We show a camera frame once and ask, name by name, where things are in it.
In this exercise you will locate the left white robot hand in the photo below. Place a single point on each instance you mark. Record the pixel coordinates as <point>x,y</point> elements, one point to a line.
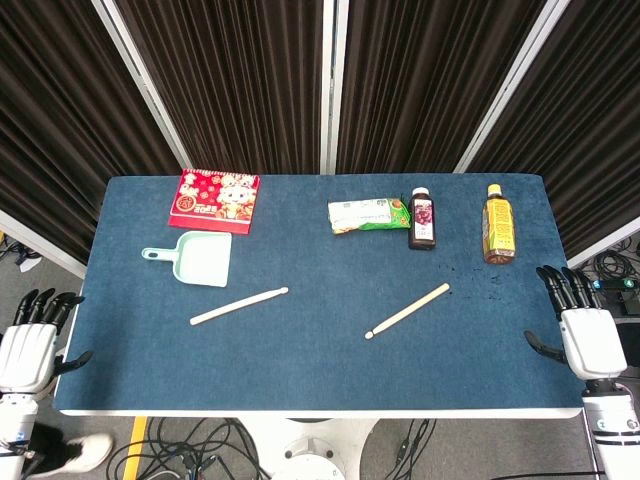
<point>27,350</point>

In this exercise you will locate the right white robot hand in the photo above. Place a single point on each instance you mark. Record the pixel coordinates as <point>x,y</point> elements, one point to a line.
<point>592,345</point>

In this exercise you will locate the wooden drumstick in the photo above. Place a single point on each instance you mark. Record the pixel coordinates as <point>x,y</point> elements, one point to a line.
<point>235,306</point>
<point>407,311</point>

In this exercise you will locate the black power strip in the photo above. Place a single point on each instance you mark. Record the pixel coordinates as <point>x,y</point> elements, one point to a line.
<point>612,284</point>

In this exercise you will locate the white sneaker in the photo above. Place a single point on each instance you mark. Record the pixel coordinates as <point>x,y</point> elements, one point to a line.
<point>87,450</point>

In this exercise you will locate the yellow floor tape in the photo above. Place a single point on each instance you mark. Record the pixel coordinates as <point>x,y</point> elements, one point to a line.
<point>135,450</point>

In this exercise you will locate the yellow label tea bottle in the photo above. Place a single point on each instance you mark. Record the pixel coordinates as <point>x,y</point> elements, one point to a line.
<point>498,230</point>

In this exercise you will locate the mint green dustpan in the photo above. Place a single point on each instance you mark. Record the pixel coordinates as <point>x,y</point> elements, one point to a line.
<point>202,260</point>

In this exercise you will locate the dark juice bottle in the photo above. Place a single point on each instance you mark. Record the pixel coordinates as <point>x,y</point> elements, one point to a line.
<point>422,222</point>

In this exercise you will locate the dark corrugated partition panel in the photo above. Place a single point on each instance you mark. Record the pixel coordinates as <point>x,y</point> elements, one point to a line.
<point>235,85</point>
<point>430,85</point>
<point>50,125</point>
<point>590,125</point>

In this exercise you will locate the red desk calendar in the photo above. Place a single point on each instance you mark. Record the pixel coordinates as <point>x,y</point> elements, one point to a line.
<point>215,202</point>

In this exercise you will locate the green snack packet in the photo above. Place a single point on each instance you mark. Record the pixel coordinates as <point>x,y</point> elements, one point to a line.
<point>365,215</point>

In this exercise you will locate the blue felt table mat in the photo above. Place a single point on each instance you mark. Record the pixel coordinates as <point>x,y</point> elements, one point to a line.
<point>320,370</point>

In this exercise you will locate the white partition frame post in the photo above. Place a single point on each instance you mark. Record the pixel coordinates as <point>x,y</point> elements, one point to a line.
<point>140,80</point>
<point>334,85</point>
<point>510,85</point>
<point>605,242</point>
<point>35,240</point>

